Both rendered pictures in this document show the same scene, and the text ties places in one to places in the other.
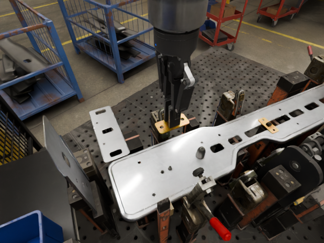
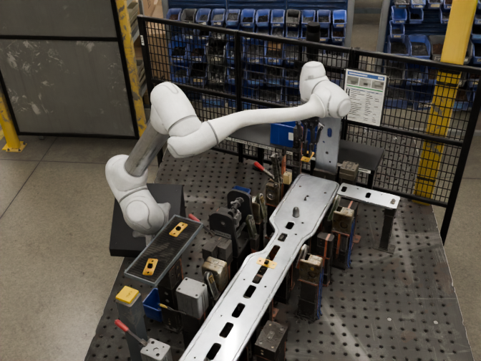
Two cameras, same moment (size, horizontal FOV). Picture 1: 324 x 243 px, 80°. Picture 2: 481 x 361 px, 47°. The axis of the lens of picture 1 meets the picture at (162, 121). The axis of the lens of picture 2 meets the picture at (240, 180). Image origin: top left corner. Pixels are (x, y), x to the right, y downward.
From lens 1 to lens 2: 255 cm
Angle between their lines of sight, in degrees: 89
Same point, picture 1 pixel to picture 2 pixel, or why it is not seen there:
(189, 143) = (308, 217)
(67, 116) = not seen: outside the picture
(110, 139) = (358, 193)
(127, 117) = (419, 279)
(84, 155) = (350, 167)
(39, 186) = (351, 155)
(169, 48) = not seen: hidden behind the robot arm
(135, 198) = (307, 180)
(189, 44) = not seen: hidden behind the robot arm
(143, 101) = (433, 308)
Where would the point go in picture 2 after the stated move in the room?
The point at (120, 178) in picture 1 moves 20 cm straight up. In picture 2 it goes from (324, 182) to (327, 149)
